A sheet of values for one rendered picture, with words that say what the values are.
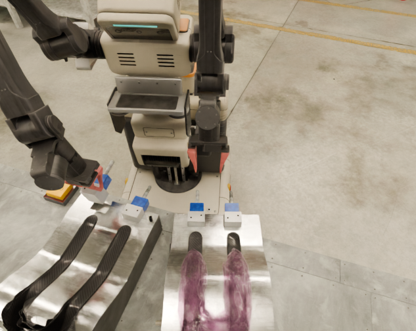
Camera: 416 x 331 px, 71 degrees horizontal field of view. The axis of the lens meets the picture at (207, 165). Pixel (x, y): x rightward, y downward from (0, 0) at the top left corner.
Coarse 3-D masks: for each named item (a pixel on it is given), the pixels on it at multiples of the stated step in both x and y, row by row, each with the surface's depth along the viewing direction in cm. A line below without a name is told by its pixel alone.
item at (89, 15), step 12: (0, 0) 365; (48, 0) 365; (60, 0) 365; (72, 0) 365; (84, 0) 312; (96, 0) 365; (12, 12) 356; (60, 12) 340; (72, 12) 340; (84, 12) 322; (96, 12) 340
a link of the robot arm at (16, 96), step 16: (0, 32) 55; (0, 48) 54; (0, 64) 54; (16, 64) 58; (0, 80) 55; (16, 80) 56; (0, 96) 56; (16, 96) 56; (32, 96) 59; (16, 112) 58; (32, 112) 58; (48, 112) 62; (16, 128) 60; (32, 128) 59
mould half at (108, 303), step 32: (64, 224) 84; (96, 224) 83; (128, 224) 83; (160, 224) 89; (96, 256) 78; (128, 256) 77; (0, 288) 67; (64, 288) 69; (128, 288) 76; (0, 320) 63; (32, 320) 63; (96, 320) 63
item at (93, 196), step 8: (112, 160) 88; (104, 176) 84; (96, 184) 81; (104, 184) 83; (80, 192) 81; (88, 192) 80; (96, 192) 80; (104, 192) 84; (96, 200) 83; (104, 200) 84
